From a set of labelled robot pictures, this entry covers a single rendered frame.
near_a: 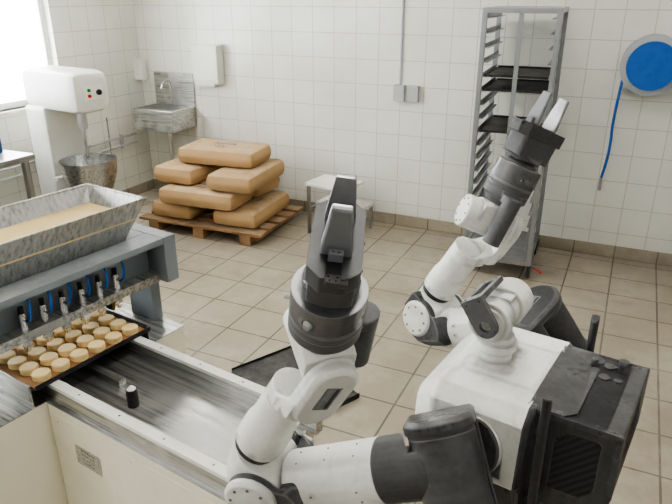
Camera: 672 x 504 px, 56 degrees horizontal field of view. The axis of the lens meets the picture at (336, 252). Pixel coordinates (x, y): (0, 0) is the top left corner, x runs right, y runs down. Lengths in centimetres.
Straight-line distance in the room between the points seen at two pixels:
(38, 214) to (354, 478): 151
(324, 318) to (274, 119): 525
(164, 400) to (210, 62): 449
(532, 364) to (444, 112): 433
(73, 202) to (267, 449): 147
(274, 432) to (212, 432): 88
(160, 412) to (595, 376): 120
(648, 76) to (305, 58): 269
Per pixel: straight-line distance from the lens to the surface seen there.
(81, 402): 185
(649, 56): 486
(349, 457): 89
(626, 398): 100
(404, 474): 85
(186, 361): 193
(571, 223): 527
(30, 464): 206
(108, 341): 207
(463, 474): 84
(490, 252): 129
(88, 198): 224
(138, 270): 216
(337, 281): 60
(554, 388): 98
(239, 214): 517
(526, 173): 122
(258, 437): 89
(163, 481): 170
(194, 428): 176
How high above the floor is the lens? 190
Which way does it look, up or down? 22 degrees down
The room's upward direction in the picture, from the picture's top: straight up
